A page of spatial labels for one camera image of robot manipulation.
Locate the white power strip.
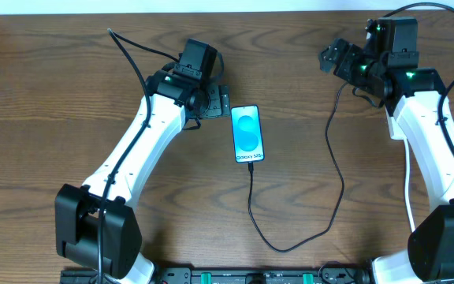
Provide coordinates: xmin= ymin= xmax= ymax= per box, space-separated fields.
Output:
xmin=385 ymin=110 xmax=406 ymax=140

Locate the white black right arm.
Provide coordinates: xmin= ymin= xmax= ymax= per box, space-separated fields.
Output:
xmin=318 ymin=17 xmax=454 ymax=283

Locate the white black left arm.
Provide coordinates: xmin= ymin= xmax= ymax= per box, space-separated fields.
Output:
xmin=54 ymin=39 xmax=230 ymax=283

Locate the white power strip cord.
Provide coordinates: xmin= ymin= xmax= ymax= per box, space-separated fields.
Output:
xmin=403 ymin=137 xmax=417 ymax=234

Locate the blue screen smartphone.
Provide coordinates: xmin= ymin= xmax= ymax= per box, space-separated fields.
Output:
xmin=231 ymin=105 xmax=265 ymax=163

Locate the black charger cable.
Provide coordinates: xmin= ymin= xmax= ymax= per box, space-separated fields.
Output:
xmin=247 ymin=81 xmax=350 ymax=254

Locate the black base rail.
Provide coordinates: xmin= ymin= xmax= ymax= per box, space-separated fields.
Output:
xmin=59 ymin=266 xmax=454 ymax=284

